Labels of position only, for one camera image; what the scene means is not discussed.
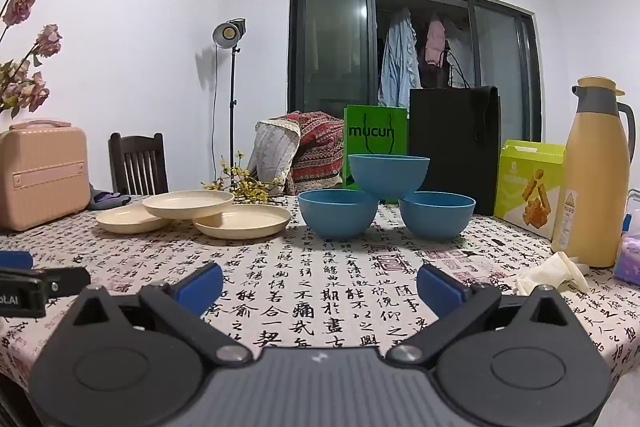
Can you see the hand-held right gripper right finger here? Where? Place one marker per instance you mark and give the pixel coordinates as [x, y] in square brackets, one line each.
[440, 289]

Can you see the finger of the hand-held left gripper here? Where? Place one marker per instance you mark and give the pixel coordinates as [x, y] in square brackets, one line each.
[15, 260]

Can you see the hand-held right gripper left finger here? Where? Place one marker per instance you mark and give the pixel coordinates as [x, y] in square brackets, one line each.
[200, 287]

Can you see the blue bowl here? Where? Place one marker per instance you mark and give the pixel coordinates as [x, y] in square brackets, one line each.
[435, 219]
[337, 219]
[387, 179]

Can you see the cream plate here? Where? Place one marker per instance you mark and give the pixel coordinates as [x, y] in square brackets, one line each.
[245, 222]
[120, 221]
[187, 204]

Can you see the pink hard case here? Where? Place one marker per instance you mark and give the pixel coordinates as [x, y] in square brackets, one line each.
[40, 177]

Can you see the yellow flower branch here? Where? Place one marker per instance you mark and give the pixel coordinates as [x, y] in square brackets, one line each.
[252, 193]

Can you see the purple grey cloth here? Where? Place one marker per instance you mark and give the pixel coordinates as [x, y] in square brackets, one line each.
[107, 199]

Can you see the yellow-green snack box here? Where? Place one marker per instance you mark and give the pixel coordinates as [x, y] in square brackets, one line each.
[525, 187]

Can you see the black paper bag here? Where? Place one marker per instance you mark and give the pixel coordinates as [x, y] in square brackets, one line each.
[450, 147]

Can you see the dark wooden chair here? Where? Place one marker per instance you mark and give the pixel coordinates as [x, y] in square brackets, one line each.
[135, 143]

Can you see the green paper bag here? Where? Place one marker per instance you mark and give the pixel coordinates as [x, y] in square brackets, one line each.
[372, 127]

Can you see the red patterned blanket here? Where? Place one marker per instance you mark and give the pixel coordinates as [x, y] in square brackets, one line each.
[320, 142]

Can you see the yellow thermos jug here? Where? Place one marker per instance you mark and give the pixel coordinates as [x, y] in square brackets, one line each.
[585, 167]

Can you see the white plastic bag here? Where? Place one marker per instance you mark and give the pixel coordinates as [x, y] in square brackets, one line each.
[630, 257]

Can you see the light blue shirt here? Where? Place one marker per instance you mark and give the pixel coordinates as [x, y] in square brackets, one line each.
[397, 57]

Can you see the pink garment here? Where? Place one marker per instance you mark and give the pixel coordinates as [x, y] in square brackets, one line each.
[434, 39]

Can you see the white garment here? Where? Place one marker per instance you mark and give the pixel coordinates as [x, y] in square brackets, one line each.
[457, 37]

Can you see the studio light on stand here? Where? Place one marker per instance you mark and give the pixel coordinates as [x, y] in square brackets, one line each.
[227, 33]

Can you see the dark framed sliding glass door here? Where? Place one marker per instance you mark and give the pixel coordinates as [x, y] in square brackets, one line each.
[330, 47]

